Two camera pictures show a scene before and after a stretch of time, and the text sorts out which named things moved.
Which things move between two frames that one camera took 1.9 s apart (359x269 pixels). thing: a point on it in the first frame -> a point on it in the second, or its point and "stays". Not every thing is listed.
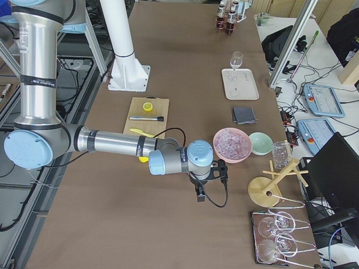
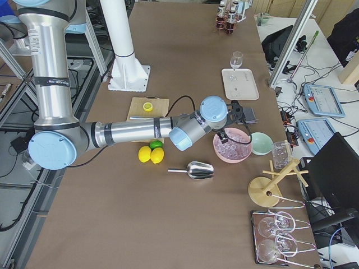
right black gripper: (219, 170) -> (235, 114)
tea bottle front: (231, 19) stays
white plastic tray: (240, 84) stays
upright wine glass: (236, 61) stays
